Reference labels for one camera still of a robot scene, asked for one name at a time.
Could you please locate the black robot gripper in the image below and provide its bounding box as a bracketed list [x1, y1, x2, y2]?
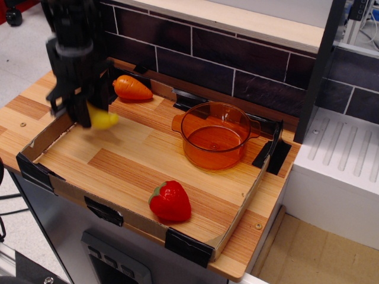
[46, 38, 111, 128]

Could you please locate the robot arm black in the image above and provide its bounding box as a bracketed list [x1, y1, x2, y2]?
[41, 1, 112, 128]

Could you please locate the light wooden shelf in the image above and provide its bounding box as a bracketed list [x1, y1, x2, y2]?
[126, 1, 332, 54]

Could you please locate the grey oven control panel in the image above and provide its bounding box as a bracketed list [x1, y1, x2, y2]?
[81, 232, 153, 283]

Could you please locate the red toy strawberry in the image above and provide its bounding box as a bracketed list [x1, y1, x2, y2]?
[148, 180, 192, 222]

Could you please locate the orange toy carrot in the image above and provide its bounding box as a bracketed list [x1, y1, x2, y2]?
[113, 75, 153, 101]

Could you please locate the transparent orange plastic pot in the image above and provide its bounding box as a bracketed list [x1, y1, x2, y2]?
[172, 102, 261, 170]

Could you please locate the dark grey vertical post right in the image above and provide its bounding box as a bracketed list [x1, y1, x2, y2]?
[294, 1, 346, 144]

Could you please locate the yellow toy banana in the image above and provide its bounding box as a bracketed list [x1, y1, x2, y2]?
[87, 102, 118, 130]

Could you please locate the cardboard fence with black tape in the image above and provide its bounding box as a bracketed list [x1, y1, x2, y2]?
[17, 78, 300, 276]

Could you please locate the black caster wheel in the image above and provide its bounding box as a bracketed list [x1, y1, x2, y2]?
[5, 7, 23, 27]

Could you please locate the white toy sink drainboard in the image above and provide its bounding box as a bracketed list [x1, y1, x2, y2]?
[283, 108, 378, 249]

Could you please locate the black floor cable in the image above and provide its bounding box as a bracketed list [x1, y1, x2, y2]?
[0, 192, 30, 243]

